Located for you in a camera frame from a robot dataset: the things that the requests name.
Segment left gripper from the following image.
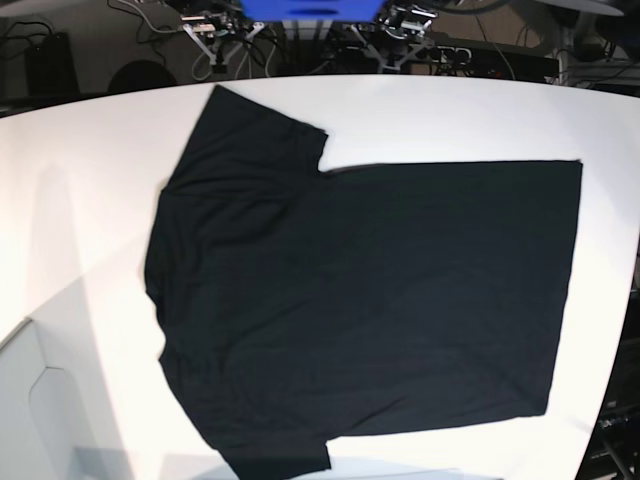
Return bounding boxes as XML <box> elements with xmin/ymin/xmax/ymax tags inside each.
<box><xmin>349</xmin><ymin>9</ymin><xmax>435</xmax><ymax>73</ymax></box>

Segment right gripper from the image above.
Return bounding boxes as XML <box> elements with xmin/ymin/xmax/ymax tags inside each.
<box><xmin>181</xmin><ymin>13</ymin><xmax>265</xmax><ymax>68</ymax></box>

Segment black T-shirt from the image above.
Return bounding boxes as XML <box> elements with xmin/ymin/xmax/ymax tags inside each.
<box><xmin>144</xmin><ymin>86</ymin><xmax>582</xmax><ymax>479</ymax></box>

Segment blue plastic box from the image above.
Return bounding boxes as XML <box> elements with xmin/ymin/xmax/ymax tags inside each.
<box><xmin>241</xmin><ymin>0</ymin><xmax>384</xmax><ymax>22</ymax></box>

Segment black power strip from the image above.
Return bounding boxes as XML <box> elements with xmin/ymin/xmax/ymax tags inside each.
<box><xmin>410</xmin><ymin>45</ymin><xmax>560</xmax><ymax>82</ymax></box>

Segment black round object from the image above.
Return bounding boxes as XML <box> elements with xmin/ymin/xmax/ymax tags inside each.
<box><xmin>107</xmin><ymin>60</ymin><xmax>177</xmax><ymax>94</ymax></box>

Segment black box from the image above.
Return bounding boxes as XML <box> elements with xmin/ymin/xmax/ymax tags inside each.
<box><xmin>24</xmin><ymin>33</ymin><xmax>80</xmax><ymax>97</ymax></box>

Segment white cable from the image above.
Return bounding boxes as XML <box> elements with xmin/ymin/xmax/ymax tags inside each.
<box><xmin>192</xmin><ymin>29</ymin><xmax>274</xmax><ymax>81</ymax></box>

